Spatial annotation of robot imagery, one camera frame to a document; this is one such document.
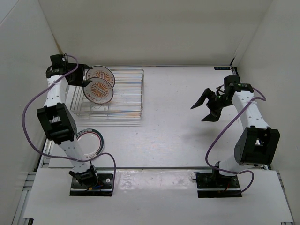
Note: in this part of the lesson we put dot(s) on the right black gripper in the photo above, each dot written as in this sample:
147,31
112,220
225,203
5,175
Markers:
214,114

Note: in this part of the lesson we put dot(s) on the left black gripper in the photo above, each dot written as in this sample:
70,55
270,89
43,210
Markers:
79,81

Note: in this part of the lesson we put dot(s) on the orange sunburst plate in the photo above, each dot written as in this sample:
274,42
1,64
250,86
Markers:
101,72
98,91

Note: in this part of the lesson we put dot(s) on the green rimmed white plate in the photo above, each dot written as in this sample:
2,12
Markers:
91,141

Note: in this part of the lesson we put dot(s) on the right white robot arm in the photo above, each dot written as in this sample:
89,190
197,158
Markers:
258,142

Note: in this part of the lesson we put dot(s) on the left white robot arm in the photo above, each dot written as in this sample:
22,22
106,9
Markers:
56,120

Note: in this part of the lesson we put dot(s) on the small dark wall label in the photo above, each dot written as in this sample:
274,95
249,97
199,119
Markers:
222,68

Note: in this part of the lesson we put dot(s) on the chrome wire dish rack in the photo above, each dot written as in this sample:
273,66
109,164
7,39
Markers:
127,101

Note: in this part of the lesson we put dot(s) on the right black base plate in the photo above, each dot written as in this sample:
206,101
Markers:
211,185

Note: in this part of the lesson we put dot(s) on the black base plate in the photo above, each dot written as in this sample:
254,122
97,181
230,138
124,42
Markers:
103,187
211,185

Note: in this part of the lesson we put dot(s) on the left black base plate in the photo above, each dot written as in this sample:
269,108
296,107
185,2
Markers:
103,187

